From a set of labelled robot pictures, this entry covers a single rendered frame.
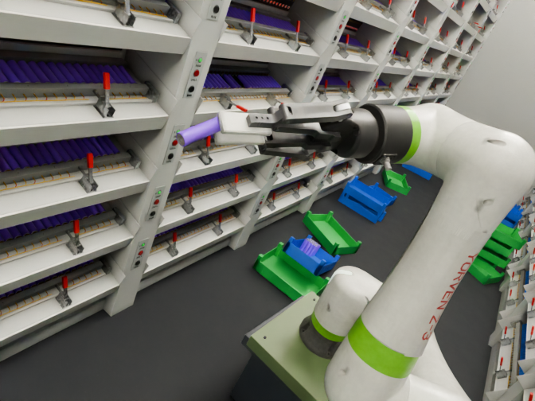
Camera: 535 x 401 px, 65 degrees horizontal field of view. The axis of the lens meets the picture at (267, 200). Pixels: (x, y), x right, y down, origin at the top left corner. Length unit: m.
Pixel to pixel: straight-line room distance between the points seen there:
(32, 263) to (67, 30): 0.58
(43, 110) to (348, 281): 0.80
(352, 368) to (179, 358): 0.85
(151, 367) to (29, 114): 0.87
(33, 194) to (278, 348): 0.72
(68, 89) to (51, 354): 0.80
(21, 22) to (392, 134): 0.60
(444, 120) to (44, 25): 0.67
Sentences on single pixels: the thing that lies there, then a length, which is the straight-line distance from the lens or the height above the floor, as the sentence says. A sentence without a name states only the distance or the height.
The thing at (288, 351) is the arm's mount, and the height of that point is 0.32.
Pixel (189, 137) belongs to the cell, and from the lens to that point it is 0.51.
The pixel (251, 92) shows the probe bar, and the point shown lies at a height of 0.79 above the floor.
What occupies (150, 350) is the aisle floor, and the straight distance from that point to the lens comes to 1.50.
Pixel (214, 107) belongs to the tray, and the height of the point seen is 0.76.
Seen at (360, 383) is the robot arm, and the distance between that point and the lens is 0.75.
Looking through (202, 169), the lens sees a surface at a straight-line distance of 1.37.
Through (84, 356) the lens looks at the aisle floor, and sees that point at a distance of 1.45.
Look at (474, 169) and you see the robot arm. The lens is 0.64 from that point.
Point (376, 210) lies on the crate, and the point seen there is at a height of 0.09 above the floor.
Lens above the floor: 1.16
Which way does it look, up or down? 27 degrees down
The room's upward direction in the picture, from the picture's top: 25 degrees clockwise
